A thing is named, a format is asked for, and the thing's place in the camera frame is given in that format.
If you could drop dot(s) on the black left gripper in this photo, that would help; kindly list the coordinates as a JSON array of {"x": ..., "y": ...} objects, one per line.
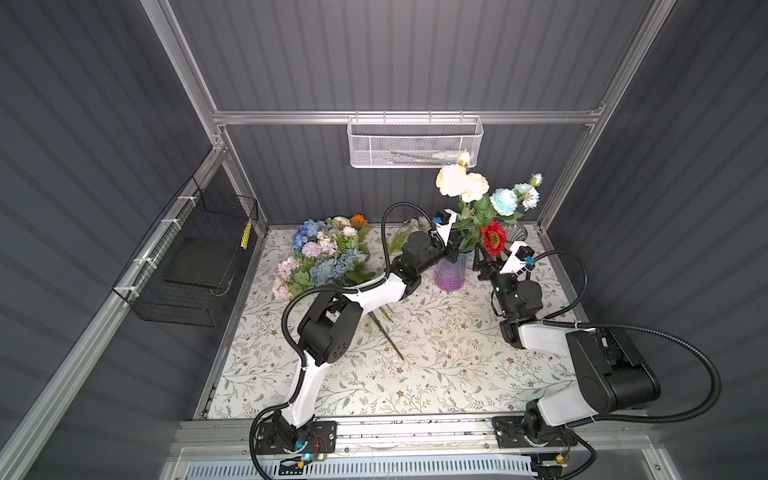
[{"x": 449, "y": 250}]

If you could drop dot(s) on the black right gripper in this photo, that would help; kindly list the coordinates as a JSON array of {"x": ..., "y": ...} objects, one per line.
[{"x": 488, "y": 267}]

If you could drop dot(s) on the red sunflower stem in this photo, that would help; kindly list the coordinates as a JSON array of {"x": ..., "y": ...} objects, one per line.
[{"x": 494, "y": 238}]

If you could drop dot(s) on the peach pink rose stem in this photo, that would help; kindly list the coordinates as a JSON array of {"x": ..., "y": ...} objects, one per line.
[{"x": 472, "y": 191}]

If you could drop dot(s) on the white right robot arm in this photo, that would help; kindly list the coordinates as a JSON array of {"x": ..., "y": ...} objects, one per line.
[{"x": 610, "y": 373}]

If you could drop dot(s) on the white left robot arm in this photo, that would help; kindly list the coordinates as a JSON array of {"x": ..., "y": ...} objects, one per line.
[{"x": 327, "y": 328}]

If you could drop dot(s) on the blue purple glass vase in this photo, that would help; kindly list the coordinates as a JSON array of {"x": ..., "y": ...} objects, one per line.
[{"x": 450, "y": 276}]

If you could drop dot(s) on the clear ribbed glass vase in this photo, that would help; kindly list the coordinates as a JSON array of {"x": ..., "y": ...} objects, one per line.
[{"x": 515, "y": 232}]

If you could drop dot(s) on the mixed flower bouquet pile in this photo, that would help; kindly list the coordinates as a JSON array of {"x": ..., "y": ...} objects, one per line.
[{"x": 327, "y": 256}]

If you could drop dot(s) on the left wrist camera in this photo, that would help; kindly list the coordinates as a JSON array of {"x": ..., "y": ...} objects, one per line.
[{"x": 443, "y": 222}]

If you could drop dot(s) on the white wire mesh basket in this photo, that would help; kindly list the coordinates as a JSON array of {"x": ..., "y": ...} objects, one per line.
[{"x": 413, "y": 141}]

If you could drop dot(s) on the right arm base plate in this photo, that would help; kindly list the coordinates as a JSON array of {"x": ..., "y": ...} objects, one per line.
[{"x": 520, "y": 430}]

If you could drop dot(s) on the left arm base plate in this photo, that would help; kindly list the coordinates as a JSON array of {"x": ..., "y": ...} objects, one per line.
[{"x": 279, "y": 437}]

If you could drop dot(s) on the black wire wall basket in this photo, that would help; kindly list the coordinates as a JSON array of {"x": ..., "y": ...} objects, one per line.
[{"x": 192, "y": 269}]

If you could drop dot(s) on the aluminium front rail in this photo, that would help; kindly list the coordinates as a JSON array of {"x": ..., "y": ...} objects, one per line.
[{"x": 399, "y": 434}]

